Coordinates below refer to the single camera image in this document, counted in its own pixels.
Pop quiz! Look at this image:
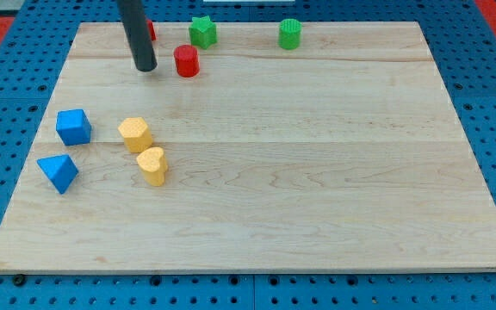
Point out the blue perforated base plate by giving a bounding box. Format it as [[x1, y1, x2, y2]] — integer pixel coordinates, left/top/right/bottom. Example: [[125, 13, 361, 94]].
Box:
[[0, 1, 496, 309]]

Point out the red cylinder block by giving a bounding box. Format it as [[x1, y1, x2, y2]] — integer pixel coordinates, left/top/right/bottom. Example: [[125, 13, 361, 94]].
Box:
[[173, 45, 200, 78]]

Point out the green star block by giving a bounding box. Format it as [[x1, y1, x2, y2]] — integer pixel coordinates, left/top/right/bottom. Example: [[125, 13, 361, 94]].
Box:
[[189, 15, 218, 49]]

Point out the yellow heart block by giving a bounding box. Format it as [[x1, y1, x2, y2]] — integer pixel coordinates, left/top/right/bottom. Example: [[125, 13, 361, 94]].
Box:
[[136, 146, 168, 186]]

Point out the red block behind rod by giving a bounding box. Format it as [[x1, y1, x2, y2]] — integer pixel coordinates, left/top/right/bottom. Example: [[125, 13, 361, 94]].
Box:
[[146, 19, 157, 41]]

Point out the blue cube block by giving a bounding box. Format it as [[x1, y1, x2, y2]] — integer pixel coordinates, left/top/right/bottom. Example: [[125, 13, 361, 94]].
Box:
[[55, 109, 92, 146]]

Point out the wooden board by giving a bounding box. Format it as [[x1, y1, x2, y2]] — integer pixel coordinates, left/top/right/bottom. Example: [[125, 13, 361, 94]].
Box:
[[0, 22, 496, 275]]

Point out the yellow hexagon block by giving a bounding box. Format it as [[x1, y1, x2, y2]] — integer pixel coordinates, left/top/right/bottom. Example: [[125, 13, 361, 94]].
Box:
[[118, 117, 153, 153]]

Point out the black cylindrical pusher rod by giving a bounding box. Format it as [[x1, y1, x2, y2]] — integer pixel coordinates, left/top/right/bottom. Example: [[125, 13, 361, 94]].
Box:
[[116, 0, 158, 72]]

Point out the blue triangle block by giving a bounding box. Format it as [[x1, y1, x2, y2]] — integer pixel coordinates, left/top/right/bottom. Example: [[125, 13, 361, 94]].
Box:
[[36, 154, 78, 195]]

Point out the green cylinder block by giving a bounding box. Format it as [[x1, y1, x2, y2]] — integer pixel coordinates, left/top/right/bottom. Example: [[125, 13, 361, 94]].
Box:
[[277, 18, 302, 50]]

